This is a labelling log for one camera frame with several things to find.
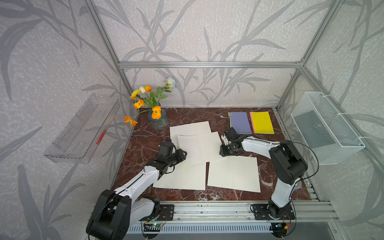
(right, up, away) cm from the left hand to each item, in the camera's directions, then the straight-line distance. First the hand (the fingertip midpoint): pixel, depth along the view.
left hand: (186, 154), depth 86 cm
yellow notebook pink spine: (+54, +18, +25) cm, 62 cm away
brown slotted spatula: (-19, -19, -7) cm, 28 cm away
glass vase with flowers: (-26, +33, +10) cm, 43 cm away
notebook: (-2, +13, +22) cm, 25 cm away
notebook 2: (+8, +2, +8) cm, 12 cm away
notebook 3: (0, -12, -3) cm, 12 cm away
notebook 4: (+29, -11, +1) cm, 31 cm away
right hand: (+22, -1, +9) cm, 24 cm away
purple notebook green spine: (+38, +18, +25) cm, 49 cm away
